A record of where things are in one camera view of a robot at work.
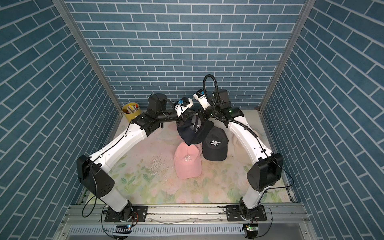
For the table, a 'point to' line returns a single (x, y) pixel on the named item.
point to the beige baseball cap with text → (234, 142)
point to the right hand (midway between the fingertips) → (198, 110)
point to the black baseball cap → (186, 127)
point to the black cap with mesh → (215, 142)
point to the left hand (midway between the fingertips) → (198, 113)
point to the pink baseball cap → (188, 160)
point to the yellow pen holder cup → (131, 110)
